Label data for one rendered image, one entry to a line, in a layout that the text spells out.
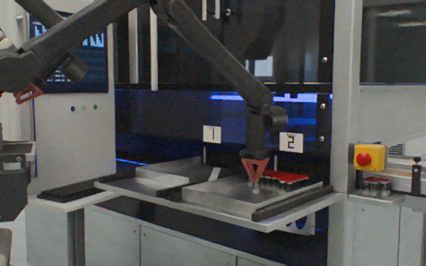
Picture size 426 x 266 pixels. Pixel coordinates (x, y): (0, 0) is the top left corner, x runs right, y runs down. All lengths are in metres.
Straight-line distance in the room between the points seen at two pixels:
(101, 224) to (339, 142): 1.33
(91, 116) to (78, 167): 0.22
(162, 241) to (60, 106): 0.71
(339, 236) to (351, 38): 0.59
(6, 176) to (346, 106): 0.93
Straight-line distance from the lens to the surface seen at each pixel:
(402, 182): 1.45
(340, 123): 1.37
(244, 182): 1.48
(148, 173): 1.54
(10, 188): 1.14
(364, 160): 1.32
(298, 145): 1.45
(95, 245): 2.38
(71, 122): 1.83
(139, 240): 2.08
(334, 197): 1.36
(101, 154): 1.96
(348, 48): 1.37
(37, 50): 1.00
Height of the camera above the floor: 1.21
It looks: 6 degrees down
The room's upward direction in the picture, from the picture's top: straight up
